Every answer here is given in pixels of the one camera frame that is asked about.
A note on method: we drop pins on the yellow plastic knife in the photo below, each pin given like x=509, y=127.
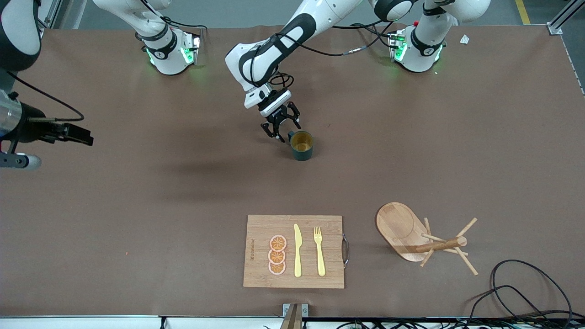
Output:
x=298, y=256

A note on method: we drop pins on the metal bracket at table edge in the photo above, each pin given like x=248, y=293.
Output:
x=295, y=317

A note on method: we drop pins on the yellow plastic fork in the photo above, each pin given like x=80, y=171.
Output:
x=321, y=260

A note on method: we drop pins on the orange slice toy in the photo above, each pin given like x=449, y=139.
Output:
x=276, y=257
x=278, y=242
x=277, y=268

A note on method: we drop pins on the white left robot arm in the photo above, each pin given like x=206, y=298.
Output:
x=256, y=59

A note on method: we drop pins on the dark green mug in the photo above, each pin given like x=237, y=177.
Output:
x=301, y=153

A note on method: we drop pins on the white paper scrap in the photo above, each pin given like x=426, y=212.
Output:
x=465, y=39

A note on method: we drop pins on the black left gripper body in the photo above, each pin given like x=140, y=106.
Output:
x=278, y=116

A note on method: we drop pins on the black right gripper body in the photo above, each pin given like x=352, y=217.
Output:
x=33, y=124

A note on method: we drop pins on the aluminium frame profile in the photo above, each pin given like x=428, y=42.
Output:
x=555, y=28
x=48, y=13

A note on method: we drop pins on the wooden mug rack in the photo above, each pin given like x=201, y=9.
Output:
x=397, y=224

